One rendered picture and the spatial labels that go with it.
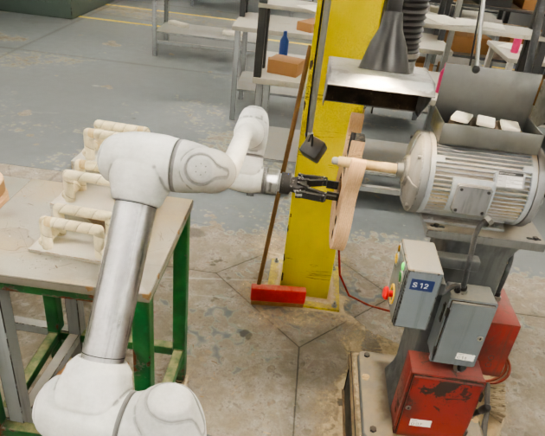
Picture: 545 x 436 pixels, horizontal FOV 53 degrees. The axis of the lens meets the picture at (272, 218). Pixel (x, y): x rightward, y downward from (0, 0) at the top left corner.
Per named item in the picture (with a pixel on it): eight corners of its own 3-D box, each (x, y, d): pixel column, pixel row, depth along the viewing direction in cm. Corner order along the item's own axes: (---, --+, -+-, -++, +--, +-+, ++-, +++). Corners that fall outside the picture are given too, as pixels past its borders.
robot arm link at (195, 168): (241, 150, 140) (190, 142, 141) (228, 144, 122) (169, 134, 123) (234, 200, 140) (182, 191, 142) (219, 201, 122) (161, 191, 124)
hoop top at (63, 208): (117, 219, 169) (116, 210, 168) (112, 224, 167) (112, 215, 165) (55, 209, 171) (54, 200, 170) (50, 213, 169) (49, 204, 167)
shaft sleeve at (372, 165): (396, 162, 168) (397, 164, 165) (394, 172, 169) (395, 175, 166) (338, 155, 169) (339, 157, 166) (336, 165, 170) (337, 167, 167)
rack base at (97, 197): (149, 216, 190) (149, 193, 185) (132, 241, 176) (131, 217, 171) (73, 204, 192) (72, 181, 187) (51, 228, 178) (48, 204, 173)
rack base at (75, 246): (131, 240, 176) (131, 237, 176) (113, 267, 163) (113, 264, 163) (51, 227, 178) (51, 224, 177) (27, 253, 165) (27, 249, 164)
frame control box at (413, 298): (455, 305, 175) (478, 239, 161) (471, 353, 156) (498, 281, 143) (380, 295, 175) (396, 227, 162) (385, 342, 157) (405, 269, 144)
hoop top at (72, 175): (125, 185, 172) (125, 176, 170) (121, 190, 169) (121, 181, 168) (65, 176, 174) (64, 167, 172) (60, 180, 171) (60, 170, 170)
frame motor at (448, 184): (509, 203, 184) (536, 132, 171) (535, 247, 161) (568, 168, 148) (390, 188, 185) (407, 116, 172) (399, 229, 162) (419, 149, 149)
